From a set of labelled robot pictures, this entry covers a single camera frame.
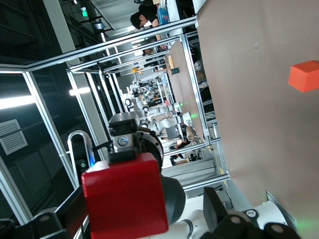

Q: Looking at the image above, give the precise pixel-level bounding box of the person in black shirt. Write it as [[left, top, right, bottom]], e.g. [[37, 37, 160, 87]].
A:
[[130, 3, 161, 42]]

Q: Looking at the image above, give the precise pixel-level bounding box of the aluminium cell frame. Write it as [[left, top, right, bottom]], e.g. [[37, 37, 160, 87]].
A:
[[0, 14, 231, 225]]

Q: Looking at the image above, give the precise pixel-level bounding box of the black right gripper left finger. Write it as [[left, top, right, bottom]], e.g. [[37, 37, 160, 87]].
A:
[[0, 185, 90, 239]]

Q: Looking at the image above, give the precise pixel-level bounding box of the ceiling light strip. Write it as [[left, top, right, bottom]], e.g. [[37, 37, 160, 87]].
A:
[[0, 96, 34, 110]]

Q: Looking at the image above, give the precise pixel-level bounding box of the brown table cover mat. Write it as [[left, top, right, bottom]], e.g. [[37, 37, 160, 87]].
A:
[[194, 0, 319, 225]]

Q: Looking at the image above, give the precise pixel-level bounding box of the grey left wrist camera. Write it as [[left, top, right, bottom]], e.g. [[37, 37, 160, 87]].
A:
[[67, 131, 95, 175]]

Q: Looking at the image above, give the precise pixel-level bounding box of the red wooden block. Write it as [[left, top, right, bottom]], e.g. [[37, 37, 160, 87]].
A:
[[81, 152, 169, 239]]

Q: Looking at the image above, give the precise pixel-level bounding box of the white vent grille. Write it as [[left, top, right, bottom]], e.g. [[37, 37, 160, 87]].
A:
[[0, 131, 28, 156], [0, 119, 21, 137]]

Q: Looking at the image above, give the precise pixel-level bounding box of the orange wooden block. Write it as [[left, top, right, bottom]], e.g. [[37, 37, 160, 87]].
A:
[[288, 60, 319, 93]]

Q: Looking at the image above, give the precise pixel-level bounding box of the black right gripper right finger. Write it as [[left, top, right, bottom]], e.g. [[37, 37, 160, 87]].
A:
[[201, 187, 302, 239]]

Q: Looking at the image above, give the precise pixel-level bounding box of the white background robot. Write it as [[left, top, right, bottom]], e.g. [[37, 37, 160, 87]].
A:
[[124, 96, 200, 132]]

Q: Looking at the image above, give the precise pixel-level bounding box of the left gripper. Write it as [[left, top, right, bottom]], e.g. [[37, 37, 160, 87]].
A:
[[86, 113, 138, 173]]

